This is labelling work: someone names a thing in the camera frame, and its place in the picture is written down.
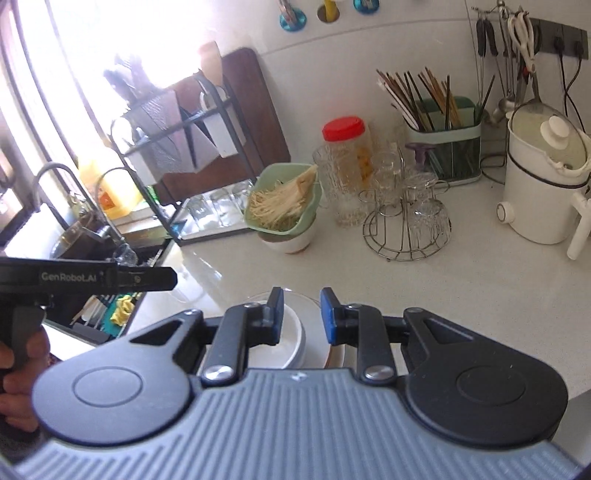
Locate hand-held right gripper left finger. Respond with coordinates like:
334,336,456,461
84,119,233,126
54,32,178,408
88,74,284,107
129,286,286,387

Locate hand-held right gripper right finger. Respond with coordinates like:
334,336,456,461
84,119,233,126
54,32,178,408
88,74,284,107
320,286,478,385

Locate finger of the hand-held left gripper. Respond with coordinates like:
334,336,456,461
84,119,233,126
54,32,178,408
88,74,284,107
115,266,178,294

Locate plain white bowl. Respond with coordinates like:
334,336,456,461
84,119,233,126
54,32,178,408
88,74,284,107
249,300,306,370

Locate person's left hand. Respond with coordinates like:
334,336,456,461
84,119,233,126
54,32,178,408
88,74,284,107
0,330,51,433

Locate black kitchen sink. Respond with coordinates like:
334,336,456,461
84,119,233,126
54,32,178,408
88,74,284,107
46,226,174,344

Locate small wine glass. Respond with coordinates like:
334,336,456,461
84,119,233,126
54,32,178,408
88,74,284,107
111,242,139,266

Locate yellow cloth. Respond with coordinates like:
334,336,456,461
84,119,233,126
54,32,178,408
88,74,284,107
111,298,134,324

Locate steel pot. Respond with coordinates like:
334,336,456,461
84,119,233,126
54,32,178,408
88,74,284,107
51,215,121,259

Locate black sink drain rack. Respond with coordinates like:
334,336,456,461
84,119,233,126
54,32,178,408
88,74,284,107
69,295,139,334

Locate white bowl with red base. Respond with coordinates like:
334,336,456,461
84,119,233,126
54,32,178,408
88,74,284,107
257,220,319,254

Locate steel drip tray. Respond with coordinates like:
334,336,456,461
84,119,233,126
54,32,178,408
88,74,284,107
173,185,264,241

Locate yellow detergent bottle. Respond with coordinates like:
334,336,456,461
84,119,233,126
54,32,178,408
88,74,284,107
78,148,144,220

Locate clear drinking glass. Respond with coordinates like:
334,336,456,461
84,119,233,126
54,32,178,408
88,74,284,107
187,194,213,227
233,180,254,215
210,187,236,227

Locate tall steel faucet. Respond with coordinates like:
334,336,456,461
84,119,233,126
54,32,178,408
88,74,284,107
34,161,125,245

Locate small steel faucet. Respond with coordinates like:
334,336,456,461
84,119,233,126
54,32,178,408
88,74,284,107
97,167,144,208

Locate bunch of enoki mushrooms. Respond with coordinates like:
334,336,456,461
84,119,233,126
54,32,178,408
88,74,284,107
249,165,319,230

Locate textured glass pitcher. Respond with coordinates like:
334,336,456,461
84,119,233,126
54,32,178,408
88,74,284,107
313,145,365,228

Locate set of clear glass mugs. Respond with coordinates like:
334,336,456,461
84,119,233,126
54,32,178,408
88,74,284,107
369,148,452,245

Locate black metal kitchen rack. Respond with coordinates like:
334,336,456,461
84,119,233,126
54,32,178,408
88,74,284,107
110,69,259,245

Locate green strainer basket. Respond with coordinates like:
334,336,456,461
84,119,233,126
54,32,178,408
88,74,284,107
244,162,322,234

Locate white utensil holder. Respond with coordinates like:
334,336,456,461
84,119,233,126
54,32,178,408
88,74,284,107
199,88,234,158

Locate red-lidded plastic jar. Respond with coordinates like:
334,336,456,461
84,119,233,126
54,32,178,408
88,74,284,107
322,116,374,185

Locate dark wooden cutting board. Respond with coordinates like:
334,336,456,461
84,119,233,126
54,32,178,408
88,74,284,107
157,47,291,206

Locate small purple stand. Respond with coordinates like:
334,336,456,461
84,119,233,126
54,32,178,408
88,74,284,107
405,143,435,172

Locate green chopstick holder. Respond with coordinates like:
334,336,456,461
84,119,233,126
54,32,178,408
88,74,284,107
404,96,485,186

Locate wooden spatula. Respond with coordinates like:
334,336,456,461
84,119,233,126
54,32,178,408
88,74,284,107
198,41,223,88

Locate white electric cooking pot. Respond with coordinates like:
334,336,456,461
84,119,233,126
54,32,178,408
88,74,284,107
496,102,591,260

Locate bundle of chopsticks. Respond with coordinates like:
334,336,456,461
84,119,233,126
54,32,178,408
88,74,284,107
375,67,462,132

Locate glass pot lid white knob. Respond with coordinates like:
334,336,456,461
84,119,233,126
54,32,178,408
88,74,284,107
510,104,591,169

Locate row of hanging kitchen utensils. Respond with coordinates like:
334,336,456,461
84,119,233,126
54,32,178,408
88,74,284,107
471,2,543,125

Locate white kitchen scissors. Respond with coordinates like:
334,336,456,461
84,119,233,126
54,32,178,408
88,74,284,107
507,11,539,75

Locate black power strip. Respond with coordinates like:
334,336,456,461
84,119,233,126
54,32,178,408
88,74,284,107
529,18,585,55

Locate wire cup rack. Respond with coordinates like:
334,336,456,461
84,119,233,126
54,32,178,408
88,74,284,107
359,148,452,261

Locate set of dark-handled knives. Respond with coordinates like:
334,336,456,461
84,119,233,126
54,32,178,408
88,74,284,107
104,55,158,100

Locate black power cable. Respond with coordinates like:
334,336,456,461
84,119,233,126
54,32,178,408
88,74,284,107
561,39,587,107
551,36,583,125

